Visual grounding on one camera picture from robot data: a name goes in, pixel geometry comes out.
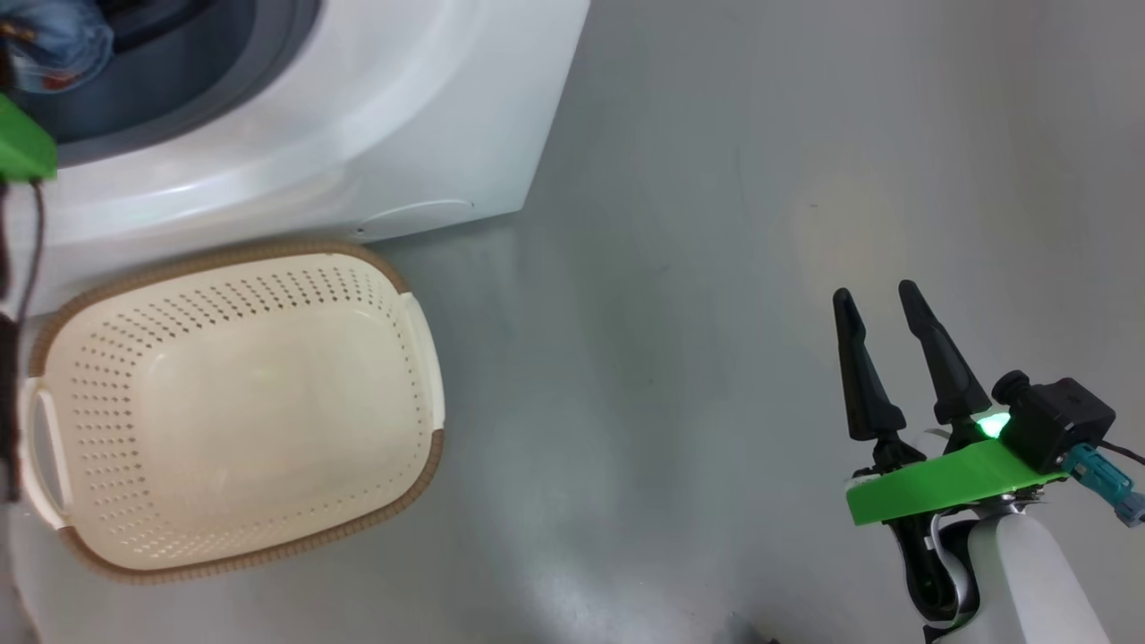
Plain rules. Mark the white front-load washing machine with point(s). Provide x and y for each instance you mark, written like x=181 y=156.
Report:
x=402 y=107

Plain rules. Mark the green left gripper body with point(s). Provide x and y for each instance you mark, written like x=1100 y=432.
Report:
x=22 y=148

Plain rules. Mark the round white filter cover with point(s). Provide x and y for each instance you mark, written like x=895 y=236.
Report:
x=420 y=215

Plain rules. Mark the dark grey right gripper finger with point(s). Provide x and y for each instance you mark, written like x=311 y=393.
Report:
x=950 y=371
x=866 y=376

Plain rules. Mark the cream perforated laundry basket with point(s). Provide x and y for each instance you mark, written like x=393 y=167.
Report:
x=241 y=411

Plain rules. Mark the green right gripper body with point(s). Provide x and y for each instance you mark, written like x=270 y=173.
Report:
x=939 y=483

